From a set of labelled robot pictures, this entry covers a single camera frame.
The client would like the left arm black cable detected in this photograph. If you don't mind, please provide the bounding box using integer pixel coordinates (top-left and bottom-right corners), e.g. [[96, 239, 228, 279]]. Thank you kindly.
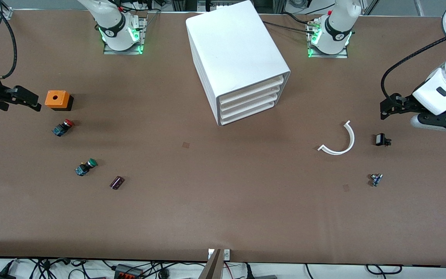
[[381, 25, 446, 101]]

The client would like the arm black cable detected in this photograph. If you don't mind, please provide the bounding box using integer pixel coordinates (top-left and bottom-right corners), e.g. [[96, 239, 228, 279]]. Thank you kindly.
[[0, 0, 18, 80], [381, 25, 446, 101]]

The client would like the red push button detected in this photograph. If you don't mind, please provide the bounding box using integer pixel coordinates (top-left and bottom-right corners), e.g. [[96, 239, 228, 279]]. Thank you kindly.
[[52, 119, 75, 137]]

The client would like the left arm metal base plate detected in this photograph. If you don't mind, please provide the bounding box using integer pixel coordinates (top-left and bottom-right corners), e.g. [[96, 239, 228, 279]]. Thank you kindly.
[[307, 19, 349, 59]]

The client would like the wooden strip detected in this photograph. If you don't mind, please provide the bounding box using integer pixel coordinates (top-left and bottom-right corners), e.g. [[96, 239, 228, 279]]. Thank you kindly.
[[199, 249, 223, 279]]

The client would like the black cable loop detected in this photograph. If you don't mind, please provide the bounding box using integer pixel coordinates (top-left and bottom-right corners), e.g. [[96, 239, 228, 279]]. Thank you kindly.
[[365, 264, 403, 275]]

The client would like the black red power strip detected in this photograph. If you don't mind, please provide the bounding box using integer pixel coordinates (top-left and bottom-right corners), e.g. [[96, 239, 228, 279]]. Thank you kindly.
[[114, 264, 144, 279]]

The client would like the orange box with hole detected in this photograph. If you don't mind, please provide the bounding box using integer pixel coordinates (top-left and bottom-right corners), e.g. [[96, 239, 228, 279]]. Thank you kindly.
[[45, 90, 74, 112]]

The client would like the white drawer cabinet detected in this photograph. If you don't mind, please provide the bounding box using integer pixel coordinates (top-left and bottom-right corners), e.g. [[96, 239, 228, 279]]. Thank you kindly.
[[185, 0, 291, 126]]

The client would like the aluminium frame post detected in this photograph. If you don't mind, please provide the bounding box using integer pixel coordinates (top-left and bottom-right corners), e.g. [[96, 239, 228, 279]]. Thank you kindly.
[[0, 0, 14, 19]]

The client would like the white plastic drawer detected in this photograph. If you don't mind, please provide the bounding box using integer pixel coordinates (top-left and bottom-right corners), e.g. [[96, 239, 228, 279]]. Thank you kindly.
[[221, 100, 277, 126], [218, 76, 285, 105], [220, 84, 285, 112], [221, 92, 283, 119]]

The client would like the green push button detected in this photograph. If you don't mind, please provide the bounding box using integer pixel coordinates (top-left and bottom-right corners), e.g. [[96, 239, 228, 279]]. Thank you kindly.
[[75, 158, 98, 177]]

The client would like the thin black table cable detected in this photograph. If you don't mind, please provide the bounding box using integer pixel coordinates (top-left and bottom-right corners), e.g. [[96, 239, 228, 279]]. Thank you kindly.
[[281, 12, 312, 26]]

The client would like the white curved bracket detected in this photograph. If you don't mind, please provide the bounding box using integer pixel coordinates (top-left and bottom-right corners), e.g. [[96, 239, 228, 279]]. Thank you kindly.
[[318, 120, 355, 155]]

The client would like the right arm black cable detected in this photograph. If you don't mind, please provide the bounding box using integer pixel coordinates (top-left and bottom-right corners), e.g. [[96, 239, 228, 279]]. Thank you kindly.
[[0, 0, 18, 80]]

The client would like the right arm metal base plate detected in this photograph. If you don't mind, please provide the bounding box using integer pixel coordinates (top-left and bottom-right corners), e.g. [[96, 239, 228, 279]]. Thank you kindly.
[[103, 17, 147, 55]]

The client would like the thick black table cable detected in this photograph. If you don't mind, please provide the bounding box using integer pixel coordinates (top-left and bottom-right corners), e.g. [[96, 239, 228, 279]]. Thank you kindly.
[[264, 20, 316, 35]]

